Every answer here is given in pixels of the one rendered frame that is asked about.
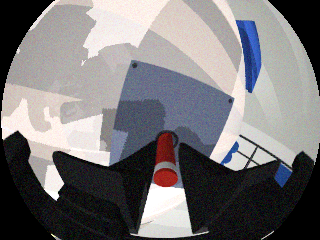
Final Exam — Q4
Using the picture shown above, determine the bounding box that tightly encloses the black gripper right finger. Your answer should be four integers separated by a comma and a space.
177, 143, 280, 235

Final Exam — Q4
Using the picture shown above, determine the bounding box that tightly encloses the red peg with grey band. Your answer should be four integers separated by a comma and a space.
153, 132, 177, 188

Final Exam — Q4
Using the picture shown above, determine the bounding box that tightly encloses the blue-grey sloped panel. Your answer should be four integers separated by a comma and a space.
109, 60, 235, 189

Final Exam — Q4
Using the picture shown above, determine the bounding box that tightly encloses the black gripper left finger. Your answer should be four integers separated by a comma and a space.
52, 140, 157, 235

